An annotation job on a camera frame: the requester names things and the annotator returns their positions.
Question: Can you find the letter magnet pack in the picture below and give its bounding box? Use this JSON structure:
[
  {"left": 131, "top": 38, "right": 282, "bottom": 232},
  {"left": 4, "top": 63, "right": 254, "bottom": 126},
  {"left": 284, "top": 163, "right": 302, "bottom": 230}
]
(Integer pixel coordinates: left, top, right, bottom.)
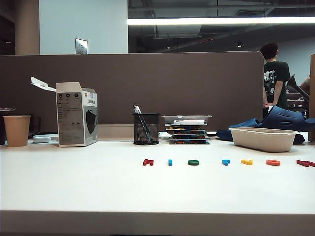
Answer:
[
  {"left": 169, "top": 134, "right": 207, "bottom": 140},
  {"left": 165, "top": 125, "right": 207, "bottom": 131},
  {"left": 168, "top": 139, "right": 210, "bottom": 145},
  {"left": 167, "top": 129, "right": 207, "bottom": 135}
]

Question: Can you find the dark red wide letter magnet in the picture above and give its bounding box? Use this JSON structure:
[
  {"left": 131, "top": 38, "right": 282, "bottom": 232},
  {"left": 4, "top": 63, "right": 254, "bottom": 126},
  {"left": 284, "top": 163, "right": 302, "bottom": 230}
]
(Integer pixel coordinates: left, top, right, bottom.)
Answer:
[{"left": 296, "top": 159, "right": 315, "bottom": 168}]

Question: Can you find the black mesh pen holder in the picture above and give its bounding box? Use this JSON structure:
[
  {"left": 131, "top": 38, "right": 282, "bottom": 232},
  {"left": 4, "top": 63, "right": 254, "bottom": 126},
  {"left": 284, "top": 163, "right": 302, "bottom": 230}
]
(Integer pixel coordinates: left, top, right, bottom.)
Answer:
[{"left": 132, "top": 113, "right": 160, "bottom": 146}]

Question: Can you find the black white marker pen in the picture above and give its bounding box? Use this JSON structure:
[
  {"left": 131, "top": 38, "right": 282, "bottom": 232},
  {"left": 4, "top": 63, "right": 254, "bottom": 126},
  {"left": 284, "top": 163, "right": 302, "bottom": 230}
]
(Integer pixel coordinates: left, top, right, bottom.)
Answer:
[{"left": 133, "top": 105, "right": 153, "bottom": 143}]

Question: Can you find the clear plastic case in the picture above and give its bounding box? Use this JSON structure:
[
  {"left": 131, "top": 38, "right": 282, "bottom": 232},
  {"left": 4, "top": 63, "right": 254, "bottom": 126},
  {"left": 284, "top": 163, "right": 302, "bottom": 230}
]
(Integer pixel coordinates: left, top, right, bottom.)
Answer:
[{"left": 161, "top": 115, "right": 213, "bottom": 126}]

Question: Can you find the brown desk partition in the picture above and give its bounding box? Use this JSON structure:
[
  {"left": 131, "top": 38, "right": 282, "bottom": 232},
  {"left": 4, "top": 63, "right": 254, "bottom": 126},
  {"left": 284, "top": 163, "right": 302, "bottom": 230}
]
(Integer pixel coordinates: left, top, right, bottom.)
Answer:
[{"left": 0, "top": 51, "right": 264, "bottom": 133}]

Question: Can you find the white grey mask box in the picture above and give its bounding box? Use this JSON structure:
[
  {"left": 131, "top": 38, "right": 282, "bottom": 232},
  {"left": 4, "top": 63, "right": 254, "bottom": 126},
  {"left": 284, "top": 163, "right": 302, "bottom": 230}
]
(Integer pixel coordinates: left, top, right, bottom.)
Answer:
[{"left": 31, "top": 76, "right": 98, "bottom": 148}]

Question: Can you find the beige oval pulp tray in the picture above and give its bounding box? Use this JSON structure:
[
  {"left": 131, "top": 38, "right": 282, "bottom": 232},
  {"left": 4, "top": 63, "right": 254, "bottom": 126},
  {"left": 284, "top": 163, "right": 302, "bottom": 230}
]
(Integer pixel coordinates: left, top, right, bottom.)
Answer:
[{"left": 228, "top": 127, "right": 299, "bottom": 153}]

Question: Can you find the white ceiling light strip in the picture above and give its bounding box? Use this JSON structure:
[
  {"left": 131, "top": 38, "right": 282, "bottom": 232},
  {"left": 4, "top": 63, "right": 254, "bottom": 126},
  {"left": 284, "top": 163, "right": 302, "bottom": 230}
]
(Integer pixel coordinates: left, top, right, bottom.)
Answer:
[{"left": 126, "top": 16, "right": 315, "bottom": 26}]

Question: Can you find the white earbuds case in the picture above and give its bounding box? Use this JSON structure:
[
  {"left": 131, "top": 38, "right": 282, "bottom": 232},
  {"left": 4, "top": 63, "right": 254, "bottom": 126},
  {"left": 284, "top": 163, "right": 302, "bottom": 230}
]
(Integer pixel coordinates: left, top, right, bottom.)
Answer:
[{"left": 32, "top": 135, "right": 52, "bottom": 144}]

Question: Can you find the person in dark t-shirt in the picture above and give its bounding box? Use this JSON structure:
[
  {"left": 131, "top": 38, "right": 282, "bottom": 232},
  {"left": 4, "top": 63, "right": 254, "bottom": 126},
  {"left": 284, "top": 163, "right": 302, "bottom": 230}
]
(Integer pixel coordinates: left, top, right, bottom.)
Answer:
[{"left": 260, "top": 42, "right": 291, "bottom": 116}]

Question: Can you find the black angled bar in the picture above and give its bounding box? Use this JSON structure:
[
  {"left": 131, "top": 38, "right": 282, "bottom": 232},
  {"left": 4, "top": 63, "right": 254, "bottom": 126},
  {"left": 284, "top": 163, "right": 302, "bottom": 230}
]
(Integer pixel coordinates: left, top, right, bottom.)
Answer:
[{"left": 286, "top": 75, "right": 310, "bottom": 101}]

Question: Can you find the brown paper cup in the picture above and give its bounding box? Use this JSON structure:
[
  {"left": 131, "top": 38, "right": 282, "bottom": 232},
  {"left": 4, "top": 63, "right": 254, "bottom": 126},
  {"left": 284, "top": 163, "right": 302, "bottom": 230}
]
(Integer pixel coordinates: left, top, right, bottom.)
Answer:
[{"left": 2, "top": 115, "right": 32, "bottom": 148}]

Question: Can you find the metal wall plate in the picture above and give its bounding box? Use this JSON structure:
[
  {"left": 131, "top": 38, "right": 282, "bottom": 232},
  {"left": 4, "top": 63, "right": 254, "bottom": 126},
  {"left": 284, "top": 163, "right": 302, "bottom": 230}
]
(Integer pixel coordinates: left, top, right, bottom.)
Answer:
[{"left": 75, "top": 38, "right": 89, "bottom": 55}]

